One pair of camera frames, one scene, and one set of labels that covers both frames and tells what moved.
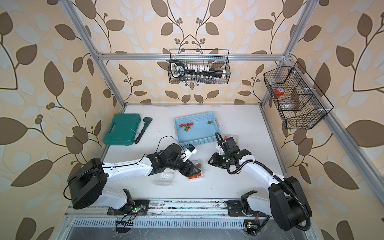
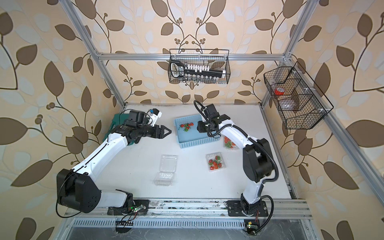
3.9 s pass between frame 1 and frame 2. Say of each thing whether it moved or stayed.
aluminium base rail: stayed
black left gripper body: moved
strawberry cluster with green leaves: stayed
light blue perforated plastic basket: stayed
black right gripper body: moved
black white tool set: stayed
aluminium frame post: stayed
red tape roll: stayed
